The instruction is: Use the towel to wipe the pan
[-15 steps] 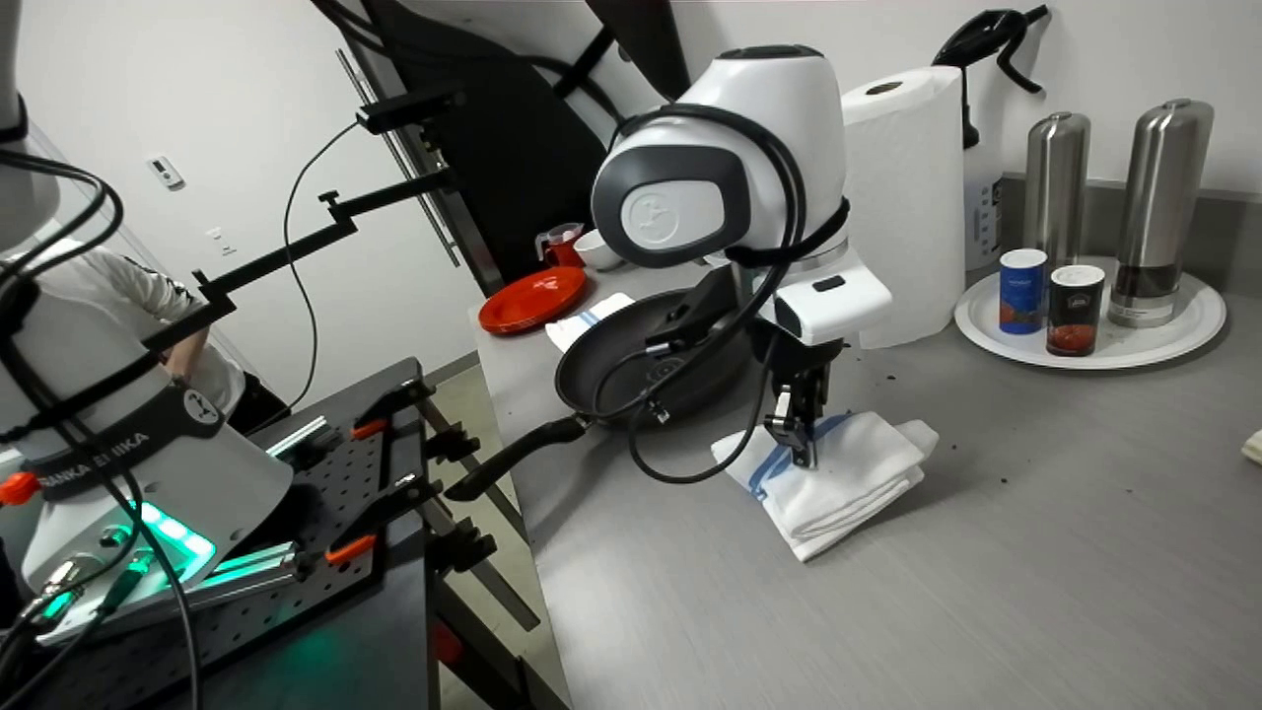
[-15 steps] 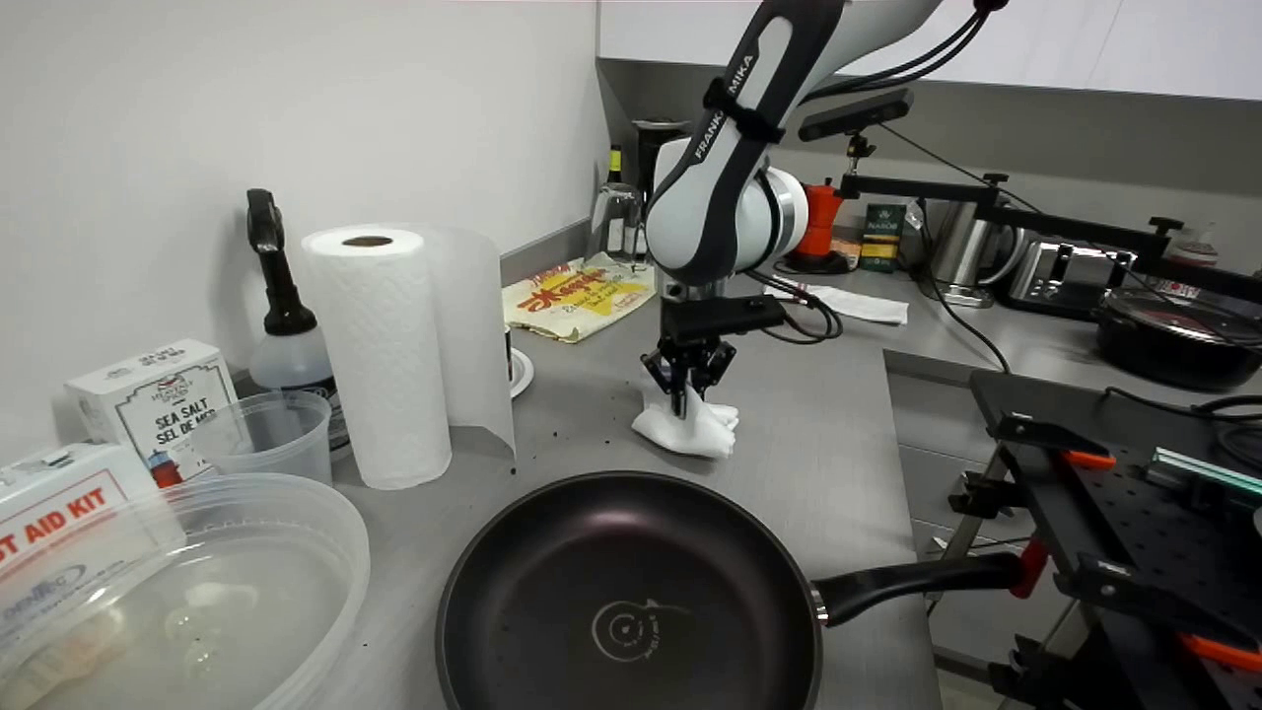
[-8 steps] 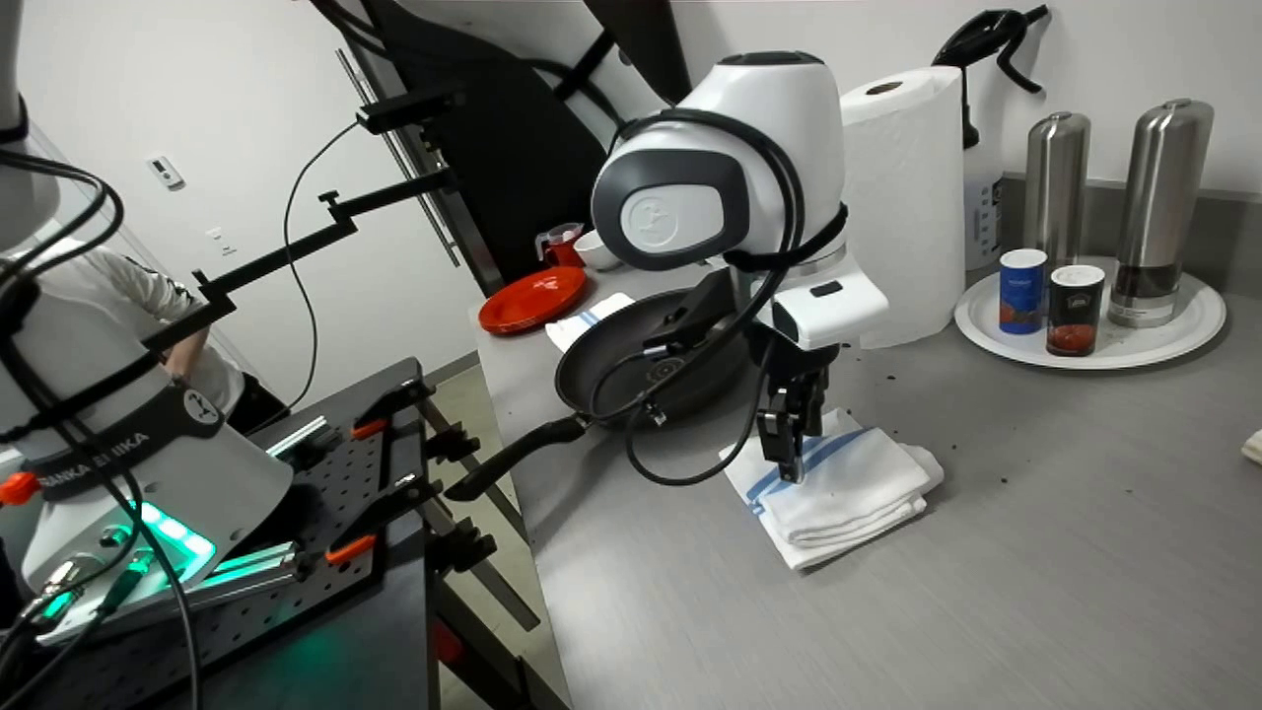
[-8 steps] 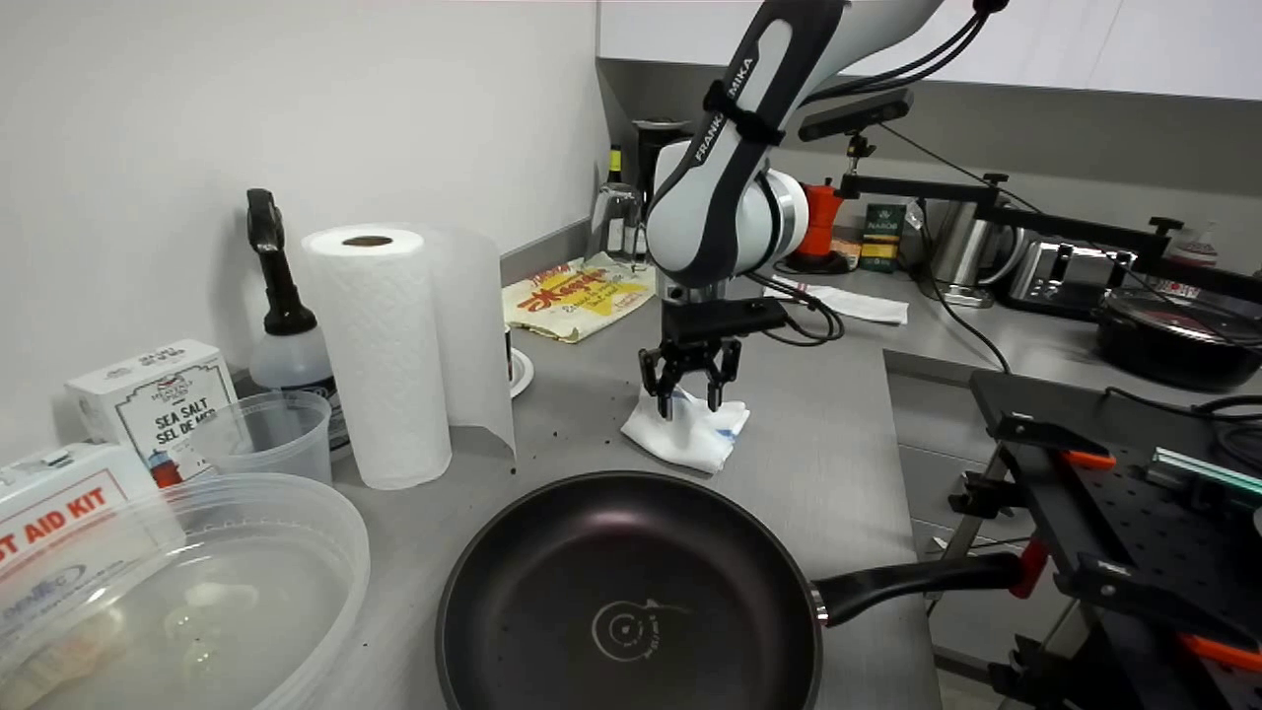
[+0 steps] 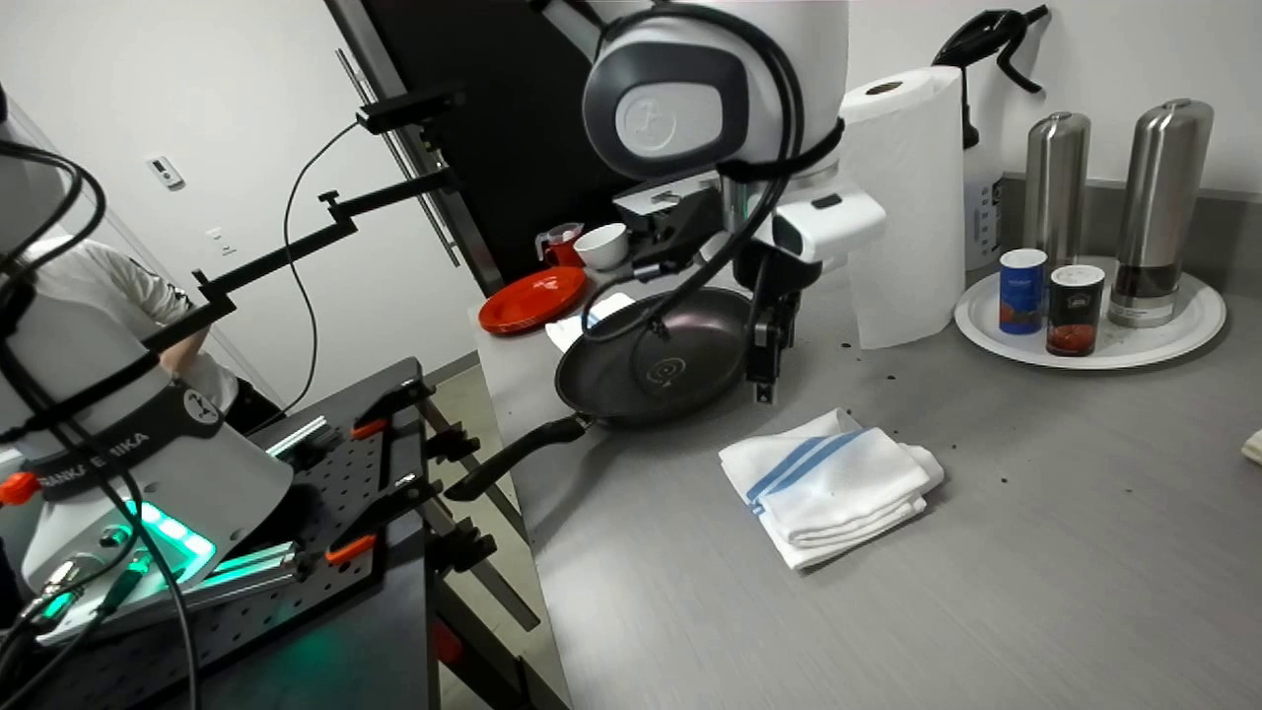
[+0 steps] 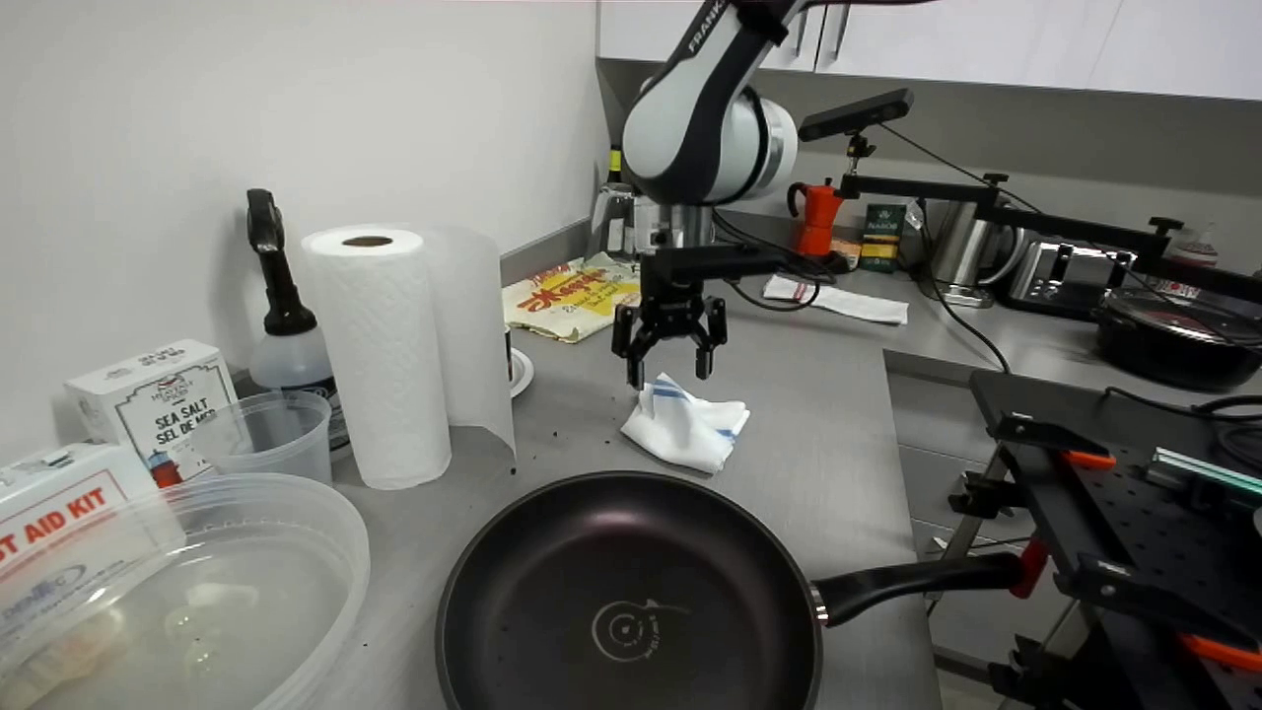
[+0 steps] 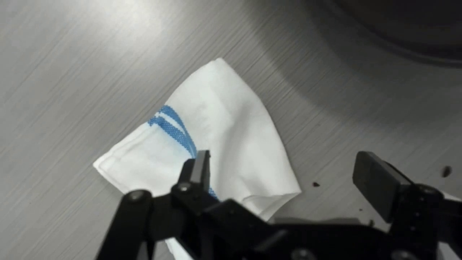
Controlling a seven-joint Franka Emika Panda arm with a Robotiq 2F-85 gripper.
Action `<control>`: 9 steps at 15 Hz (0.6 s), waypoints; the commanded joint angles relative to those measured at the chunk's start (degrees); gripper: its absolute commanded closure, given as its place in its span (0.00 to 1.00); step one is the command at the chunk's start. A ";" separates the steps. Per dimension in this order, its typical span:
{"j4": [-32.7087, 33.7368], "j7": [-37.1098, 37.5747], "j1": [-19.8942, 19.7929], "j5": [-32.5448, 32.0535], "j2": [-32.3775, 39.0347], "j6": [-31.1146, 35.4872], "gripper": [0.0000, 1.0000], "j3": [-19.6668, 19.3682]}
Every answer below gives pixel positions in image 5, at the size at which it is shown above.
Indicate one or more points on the blue label spice jar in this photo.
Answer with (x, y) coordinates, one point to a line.
(1022, 296)

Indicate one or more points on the white bowl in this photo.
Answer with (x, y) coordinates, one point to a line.
(601, 245)

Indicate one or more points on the white towel blue stripes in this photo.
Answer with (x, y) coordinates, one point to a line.
(568, 329)
(842, 505)

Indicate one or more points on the tall steel grinder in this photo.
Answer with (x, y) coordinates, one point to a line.
(1164, 200)

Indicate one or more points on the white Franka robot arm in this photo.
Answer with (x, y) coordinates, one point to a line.
(684, 119)

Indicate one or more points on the black frying pan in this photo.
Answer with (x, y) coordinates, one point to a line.
(710, 381)

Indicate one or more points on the black stand pole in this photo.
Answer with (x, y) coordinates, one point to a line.
(454, 220)

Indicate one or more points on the short steel grinder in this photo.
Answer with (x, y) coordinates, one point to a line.
(1056, 182)

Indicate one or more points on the red mug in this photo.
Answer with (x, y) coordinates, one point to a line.
(566, 253)

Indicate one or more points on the white round tray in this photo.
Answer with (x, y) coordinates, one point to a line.
(1159, 344)

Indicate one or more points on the white paper towel roll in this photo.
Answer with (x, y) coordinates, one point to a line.
(909, 223)

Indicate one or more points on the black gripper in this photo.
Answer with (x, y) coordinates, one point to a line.
(776, 290)

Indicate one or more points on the black background board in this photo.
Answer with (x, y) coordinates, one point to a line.
(498, 132)

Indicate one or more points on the black bar camera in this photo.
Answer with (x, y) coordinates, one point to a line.
(407, 110)

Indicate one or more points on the white wall outlet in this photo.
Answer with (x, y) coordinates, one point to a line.
(988, 223)

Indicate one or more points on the small white block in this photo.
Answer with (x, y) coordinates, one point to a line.
(1252, 449)

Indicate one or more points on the small white wall sensor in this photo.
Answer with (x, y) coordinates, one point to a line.
(166, 170)

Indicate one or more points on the dark label spice jar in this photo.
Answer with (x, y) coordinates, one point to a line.
(1075, 317)

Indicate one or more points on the black breadboard cart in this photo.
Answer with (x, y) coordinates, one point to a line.
(329, 634)

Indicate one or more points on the person in white shirt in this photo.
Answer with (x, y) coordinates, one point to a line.
(120, 296)

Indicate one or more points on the red plate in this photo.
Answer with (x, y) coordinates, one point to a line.
(528, 307)

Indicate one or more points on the spray bottle black trigger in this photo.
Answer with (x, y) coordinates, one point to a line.
(988, 35)

